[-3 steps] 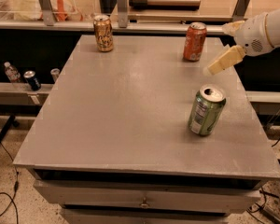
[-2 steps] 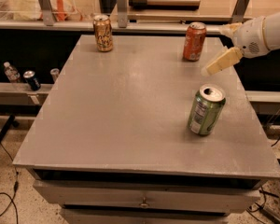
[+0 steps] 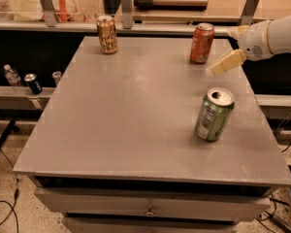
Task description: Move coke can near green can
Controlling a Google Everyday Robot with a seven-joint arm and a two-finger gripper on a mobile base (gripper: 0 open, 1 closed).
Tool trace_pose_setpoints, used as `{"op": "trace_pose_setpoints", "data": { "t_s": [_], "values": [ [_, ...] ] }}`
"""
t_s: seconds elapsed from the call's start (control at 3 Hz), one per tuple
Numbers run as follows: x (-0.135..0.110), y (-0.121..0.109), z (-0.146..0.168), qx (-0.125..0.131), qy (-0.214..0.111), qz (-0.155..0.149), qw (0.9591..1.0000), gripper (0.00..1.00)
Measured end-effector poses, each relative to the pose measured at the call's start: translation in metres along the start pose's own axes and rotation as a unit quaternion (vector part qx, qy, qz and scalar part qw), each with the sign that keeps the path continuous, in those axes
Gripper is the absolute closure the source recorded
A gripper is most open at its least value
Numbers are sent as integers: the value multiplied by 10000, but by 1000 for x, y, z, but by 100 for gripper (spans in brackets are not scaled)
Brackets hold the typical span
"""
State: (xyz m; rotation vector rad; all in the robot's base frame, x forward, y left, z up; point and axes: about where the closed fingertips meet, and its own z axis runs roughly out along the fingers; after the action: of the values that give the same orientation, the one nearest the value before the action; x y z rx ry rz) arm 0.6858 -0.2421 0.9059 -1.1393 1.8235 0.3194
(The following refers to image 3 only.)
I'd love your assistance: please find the orange white bag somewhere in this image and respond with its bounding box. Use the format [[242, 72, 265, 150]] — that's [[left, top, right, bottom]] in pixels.
[[14, 0, 85, 22]]

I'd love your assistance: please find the right metal bracket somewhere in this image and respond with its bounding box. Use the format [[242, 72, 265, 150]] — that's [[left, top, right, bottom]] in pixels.
[[238, 0, 260, 25]]

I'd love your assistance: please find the gold soda can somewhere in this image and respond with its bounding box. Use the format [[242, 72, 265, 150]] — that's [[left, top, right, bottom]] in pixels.
[[97, 15, 117, 54]]

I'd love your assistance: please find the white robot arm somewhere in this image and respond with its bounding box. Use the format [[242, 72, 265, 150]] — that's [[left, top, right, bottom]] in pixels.
[[206, 16, 291, 77]]

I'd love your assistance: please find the middle metal bracket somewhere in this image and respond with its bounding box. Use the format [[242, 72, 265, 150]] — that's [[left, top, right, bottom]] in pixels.
[[121, 0, 133, 29]]

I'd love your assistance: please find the dark blue soda can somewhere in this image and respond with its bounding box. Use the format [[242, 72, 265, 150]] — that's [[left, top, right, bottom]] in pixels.
[[24, 74, 43, 95]]

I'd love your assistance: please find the metal bracket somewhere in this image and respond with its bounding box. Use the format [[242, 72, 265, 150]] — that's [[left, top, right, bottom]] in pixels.
[[40, 0, 58, 27], [238, 0, 260, 25], [121, 0, 133, 29]]

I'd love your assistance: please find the orange coke can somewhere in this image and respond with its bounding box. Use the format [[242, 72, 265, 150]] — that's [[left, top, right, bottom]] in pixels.
[[190, 22, 214, 64]]

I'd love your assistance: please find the left metal bracket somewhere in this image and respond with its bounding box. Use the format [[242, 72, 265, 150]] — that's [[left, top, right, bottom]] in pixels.
[[40, 0, 58, 27]]

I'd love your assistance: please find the black floor cable left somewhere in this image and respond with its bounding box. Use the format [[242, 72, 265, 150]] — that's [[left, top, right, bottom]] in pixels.
[[0, 126, 21, 233]]

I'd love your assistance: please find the green soda can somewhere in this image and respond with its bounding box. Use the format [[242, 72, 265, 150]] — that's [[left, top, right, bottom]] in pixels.
[[195, 87, 235, 142]]

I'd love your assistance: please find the brass drawer knob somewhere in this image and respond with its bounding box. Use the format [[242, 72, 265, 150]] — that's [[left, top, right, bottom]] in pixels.
[[145, 206, 155, 217]]

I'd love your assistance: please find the silver can on shelf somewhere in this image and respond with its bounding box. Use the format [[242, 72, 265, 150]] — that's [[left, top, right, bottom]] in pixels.
[[52, 71, 62, 84]]

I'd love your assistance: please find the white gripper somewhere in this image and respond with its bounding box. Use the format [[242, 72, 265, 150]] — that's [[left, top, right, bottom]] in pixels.
[[206, 20, 273, 77]]

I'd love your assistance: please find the grey drawer cabinet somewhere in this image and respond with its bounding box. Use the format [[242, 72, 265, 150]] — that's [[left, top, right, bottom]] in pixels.
[[15, 37, 291, 233]]

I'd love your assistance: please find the clear plastic water bottle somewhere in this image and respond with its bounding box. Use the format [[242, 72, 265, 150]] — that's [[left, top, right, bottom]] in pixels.
[[4, 64, 22, 86]]

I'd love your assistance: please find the black cables right floor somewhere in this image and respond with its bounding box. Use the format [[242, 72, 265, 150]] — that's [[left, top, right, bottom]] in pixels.
[[255, 129, 291, 233]]

